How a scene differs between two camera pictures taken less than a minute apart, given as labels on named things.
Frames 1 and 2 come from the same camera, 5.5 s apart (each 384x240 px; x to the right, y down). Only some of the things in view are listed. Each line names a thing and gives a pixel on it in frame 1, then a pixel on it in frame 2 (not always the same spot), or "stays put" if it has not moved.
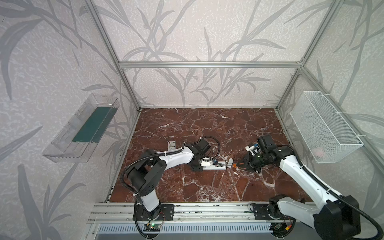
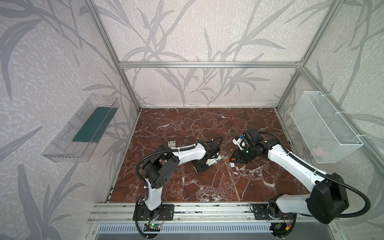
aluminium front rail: [122, 212] stays put
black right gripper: [249, 163] to [241, 154]
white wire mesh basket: [326, 133] stays put
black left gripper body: [216, 162] stays put
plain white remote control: [214, 167] to [212, 160]
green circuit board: [152, 227] stays put
